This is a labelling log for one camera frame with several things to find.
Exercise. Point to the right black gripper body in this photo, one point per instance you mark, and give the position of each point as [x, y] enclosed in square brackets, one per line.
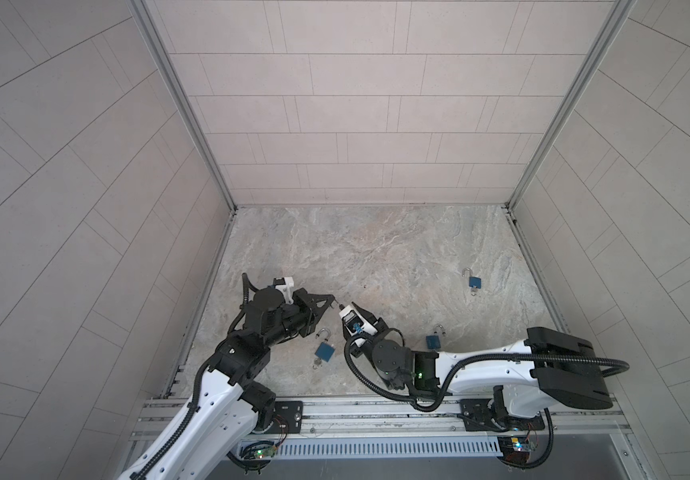
[367, 348]

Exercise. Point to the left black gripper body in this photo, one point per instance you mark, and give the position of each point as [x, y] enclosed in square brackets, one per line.
[298, 317]

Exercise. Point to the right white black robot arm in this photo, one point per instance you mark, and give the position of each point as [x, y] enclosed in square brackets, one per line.
[526, 377]

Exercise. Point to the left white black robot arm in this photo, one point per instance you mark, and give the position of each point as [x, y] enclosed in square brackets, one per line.
[227, 403]

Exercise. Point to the left blue padlock with key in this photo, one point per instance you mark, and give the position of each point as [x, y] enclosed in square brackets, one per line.
[325, 350]

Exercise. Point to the blue padlock with key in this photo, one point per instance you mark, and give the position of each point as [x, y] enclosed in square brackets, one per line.
[434, 340]
[325, 350]

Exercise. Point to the right blue padlock with key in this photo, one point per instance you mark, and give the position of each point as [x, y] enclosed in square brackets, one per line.
[434, 340]

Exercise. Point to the white vent grille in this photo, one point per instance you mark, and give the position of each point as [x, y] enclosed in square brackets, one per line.
[384, 448]

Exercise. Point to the far small blue padlock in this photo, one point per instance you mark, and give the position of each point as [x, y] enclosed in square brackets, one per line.
[474, 283]

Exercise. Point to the left green circuit board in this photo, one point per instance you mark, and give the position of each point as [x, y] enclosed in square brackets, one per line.
[259, 451]

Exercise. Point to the right circuit board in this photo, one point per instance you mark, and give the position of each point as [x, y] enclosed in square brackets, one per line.
[516, 449]

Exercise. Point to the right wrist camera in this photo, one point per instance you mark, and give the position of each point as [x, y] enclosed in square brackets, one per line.
[353, 322]

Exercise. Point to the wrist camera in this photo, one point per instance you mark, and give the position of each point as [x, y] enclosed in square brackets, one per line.
[353, 322]
[285, 286]

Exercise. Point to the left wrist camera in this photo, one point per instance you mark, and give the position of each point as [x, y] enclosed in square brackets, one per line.
[285, 286]

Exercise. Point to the aluminium mounting rail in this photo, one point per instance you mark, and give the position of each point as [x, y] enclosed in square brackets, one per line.
[373, 416]

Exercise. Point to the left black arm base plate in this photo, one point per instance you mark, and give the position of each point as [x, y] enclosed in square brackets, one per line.
[284, 418]

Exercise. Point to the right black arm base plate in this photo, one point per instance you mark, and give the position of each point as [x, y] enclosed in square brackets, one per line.
[480, 415]

